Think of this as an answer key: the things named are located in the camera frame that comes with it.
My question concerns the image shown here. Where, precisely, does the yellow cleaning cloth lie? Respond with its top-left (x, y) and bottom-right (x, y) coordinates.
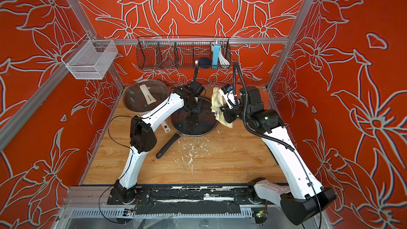
top-left (211, 87), bottom-right (233, 128)

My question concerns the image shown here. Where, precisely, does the glass pot lid black knob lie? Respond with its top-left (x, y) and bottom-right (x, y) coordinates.
top-left (170, 95), bottom-right (219, 137)

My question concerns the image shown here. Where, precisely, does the glass lid white handle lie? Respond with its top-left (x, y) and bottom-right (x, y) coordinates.
top-left (123, 79), bottom-right (169, 113)

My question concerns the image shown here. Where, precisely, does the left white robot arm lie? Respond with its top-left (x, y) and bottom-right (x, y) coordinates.
top-left (111, 81), bottom-right (205, 204)

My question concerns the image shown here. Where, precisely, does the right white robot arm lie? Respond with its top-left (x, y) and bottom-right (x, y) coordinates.
top-left (220, 84), bottom-right (337, 225)

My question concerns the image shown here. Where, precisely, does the black frying pan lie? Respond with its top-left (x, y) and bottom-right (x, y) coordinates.
top-left (155, 95), bottom-right (219, 159)

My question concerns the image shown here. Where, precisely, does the dark blue round object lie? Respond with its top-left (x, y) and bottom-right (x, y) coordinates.
top-left (196, 57), bottom-right (212, 69)

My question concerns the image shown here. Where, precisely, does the light blue bottle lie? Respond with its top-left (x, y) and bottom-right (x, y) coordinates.
top-left (212, 43), bottom-right (220, 69)

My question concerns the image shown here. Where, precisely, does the clear plastic bin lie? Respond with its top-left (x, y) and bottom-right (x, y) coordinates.
top-left (63, 40), bottom-right (118, 80)

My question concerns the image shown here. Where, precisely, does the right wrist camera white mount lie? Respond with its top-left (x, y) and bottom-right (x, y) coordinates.
top-left (220, 84), bottom-right (239, 109)

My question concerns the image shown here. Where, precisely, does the pan with white handle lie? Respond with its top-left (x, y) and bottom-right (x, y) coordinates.
top-left (122, 78), bottom-right (172, 133)

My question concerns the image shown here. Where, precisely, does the white cable bundle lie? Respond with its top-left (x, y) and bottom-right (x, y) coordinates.
top-left (218, 47), bottom-right (230, 69)

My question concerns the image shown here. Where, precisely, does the black wire basket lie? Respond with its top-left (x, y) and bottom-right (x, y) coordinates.
top-left (136, 36), bottom-right (233, 70)

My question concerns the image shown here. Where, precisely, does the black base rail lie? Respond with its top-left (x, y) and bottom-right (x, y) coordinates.
top-left (107, 183), bottom-right (271, 216)

